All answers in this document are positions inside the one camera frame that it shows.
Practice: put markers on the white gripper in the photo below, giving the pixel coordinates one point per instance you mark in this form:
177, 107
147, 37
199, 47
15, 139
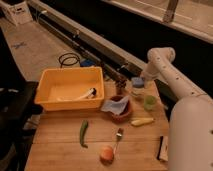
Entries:
149, 74

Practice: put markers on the blue sponge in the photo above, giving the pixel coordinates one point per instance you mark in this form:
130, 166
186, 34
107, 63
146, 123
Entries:
137, 82

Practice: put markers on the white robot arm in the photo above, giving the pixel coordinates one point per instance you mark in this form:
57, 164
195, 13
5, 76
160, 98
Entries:
190, 139

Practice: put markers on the green plastic cup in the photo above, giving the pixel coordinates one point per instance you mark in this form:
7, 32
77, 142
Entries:
149, 102

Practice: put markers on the clear glass jar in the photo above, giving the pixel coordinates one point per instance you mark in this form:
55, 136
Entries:
137, 93

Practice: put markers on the brown pepper grinder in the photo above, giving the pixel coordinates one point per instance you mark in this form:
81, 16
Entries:
120, 85

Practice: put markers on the brown clay bowl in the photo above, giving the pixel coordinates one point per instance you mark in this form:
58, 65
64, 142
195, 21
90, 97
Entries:
125, 114

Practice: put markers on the light blue cloth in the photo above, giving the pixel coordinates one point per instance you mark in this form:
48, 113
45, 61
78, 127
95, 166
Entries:
116, 107

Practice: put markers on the yellow corn cob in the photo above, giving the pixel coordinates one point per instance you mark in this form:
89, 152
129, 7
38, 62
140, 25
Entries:
141, 121

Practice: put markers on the blue object on floor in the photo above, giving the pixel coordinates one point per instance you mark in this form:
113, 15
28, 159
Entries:
87, 63

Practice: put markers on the white spatula in tub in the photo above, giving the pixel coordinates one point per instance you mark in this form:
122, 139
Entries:
79, 95

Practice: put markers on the silver fork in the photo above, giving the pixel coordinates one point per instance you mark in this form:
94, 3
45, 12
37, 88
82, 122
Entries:
119, 136

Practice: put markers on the black white brush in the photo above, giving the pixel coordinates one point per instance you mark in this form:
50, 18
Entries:
163, 149

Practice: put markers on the green chili pepper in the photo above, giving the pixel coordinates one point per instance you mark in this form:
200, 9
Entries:
83, 129

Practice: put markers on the orange round fruit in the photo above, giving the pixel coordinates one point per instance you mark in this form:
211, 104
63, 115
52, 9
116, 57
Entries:
107, 154

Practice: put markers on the yellow plastic tub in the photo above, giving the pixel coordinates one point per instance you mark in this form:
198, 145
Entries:
64, 81

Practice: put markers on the black chair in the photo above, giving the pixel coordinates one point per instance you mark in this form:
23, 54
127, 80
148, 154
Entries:
17, 109

